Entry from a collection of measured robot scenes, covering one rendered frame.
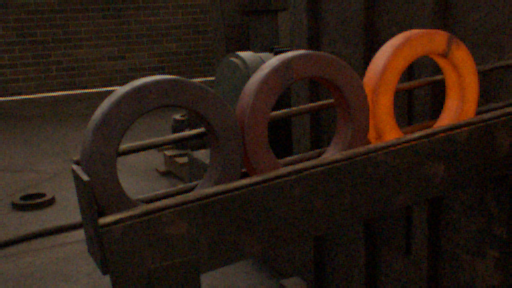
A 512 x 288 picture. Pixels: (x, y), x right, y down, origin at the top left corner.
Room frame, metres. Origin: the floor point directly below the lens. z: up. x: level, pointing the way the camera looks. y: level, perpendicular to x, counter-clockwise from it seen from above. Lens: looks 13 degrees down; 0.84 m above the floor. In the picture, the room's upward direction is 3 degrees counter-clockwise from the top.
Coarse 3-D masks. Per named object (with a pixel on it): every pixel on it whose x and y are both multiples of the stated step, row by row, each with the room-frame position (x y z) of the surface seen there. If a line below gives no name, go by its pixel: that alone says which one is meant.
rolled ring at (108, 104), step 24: (120, 96) 0.63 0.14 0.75; (144, 96) 0.64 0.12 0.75; (168, 96) 0.66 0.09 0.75; (192, 96) 0.67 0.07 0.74; (216, 96) 0.68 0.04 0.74; (96, 120) 0.63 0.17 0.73; (120, 120) 0.63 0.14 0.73; (216, 120) 0.68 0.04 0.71; (96, 144) 0.62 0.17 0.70; (216, 144) 0.69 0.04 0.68; (240, 144) 0.69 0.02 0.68; (96, 168) 0.62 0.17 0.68; (216, 168) 0.68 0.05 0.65; (240, 168) 0.69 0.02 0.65; (96, 192) 0.62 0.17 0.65; (120, 192) 0.63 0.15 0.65
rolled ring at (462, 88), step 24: (384, 48) 0.81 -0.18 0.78; (408, 48) 0.80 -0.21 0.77; (432, 48) 0.82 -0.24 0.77; (456, 48) 0.84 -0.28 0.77; (384, 72) 0.78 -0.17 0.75; (456, 72) 0.84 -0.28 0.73; (384, 96) 0.78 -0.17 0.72; (456, 96) 0.85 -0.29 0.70; (384, 120) 0.78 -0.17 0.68; (456, 120) 0.84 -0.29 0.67
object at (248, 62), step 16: (272, 48) 2.20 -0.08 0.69; (288, 48) 2.22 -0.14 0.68; (224, 64) 2.19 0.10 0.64; (240, 64) 2.09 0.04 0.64; (256, 64) 2.07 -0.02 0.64; (224, 80) 2.19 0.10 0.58; (240, 80) 2.07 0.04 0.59; (224, 96) 2.20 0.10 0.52; (288, 96) 2.05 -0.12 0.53; (272, 128) 2.01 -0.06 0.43; (288, 128) 2.06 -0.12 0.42; (272, 144) 2.08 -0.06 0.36; (288, 144) 2.13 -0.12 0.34; (192, 160) 2.42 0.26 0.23; (208, 160) 2.31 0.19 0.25; (192, 176) 2.43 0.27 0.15; (272, 256) 1.81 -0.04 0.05; (288, 256) 1.72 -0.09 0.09; (288, 272) 1.72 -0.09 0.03
